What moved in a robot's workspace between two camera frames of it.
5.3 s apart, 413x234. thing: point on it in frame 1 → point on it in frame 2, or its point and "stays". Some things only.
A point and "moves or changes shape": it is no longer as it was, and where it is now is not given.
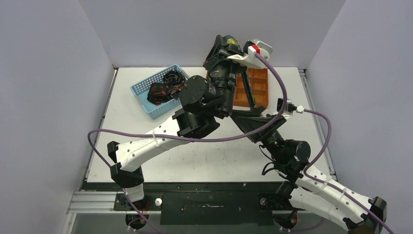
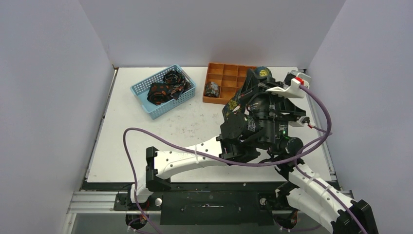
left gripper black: [218, 55] → [252, 83]
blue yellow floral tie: [231, 39] moves or changes shape
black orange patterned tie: [159, 93] stays
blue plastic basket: [140, 91] stays
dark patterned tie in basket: [176, 79] stays
